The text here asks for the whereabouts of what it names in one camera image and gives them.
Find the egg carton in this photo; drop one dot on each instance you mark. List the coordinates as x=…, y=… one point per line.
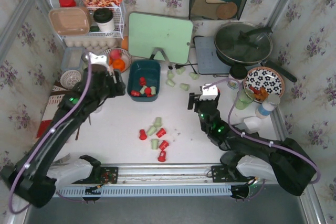
x=95, y=44

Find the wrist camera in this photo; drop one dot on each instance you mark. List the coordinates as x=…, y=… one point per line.
x=98, y=60
x=208, y=94

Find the clear lidded container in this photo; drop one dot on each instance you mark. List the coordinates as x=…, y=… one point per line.
x=72, y=59

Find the grey glass cup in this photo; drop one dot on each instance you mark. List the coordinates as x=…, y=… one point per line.
x=86, y=57

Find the carrot pieces on plate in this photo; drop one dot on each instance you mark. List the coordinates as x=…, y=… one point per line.
x=260, y=94

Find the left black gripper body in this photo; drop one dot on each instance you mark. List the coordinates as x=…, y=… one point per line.
x=117, y=87

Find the white plastic scoop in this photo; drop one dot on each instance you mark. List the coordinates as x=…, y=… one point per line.
x=250, y=125

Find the copper spoon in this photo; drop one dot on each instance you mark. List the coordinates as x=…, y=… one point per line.
x=77, y=134

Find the metal cutting board stand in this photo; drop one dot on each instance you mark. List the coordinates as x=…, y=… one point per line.
x=159, y=54

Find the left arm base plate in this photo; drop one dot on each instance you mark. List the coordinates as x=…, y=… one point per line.
x=103, y=175

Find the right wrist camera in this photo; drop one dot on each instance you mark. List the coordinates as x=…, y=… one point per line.
x=208, y=94

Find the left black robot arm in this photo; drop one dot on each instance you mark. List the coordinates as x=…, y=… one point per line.
x=28, y=178

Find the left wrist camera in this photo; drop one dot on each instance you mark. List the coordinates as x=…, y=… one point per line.
x=98, y=60

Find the grey induction cooker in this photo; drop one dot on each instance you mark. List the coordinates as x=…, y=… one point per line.
x=206, y=55

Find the red coffee capsule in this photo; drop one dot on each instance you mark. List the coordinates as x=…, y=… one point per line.
x=162, y=156
x=142, y=81
x=161, y=132
x=135, y=93
x=142, y=135
x=148, y=91
x=164, y=144

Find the black lid seasoning jar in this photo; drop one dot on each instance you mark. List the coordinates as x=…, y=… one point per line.
x=237, y=74

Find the white wire rack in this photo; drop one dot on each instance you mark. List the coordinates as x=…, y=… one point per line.
x=119, y=15

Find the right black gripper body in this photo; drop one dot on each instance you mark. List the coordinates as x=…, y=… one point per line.
x=193, y=102

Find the teal plastic storage basket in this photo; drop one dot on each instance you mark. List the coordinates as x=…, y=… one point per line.
x=151, y=70

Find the pink peach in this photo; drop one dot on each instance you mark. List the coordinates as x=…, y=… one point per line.
x=115, y=54

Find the pink fruit bowl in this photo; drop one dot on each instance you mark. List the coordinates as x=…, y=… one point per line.
x=126, y=57

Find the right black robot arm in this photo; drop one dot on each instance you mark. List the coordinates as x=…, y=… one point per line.
x=291, y=165

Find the white strainer basket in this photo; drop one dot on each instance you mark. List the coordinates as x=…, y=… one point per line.
x=70, y=78

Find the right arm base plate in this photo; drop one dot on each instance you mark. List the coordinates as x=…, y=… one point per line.
x=223, y=174

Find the green glass cup right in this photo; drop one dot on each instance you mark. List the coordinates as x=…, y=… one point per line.
x=245, y=98

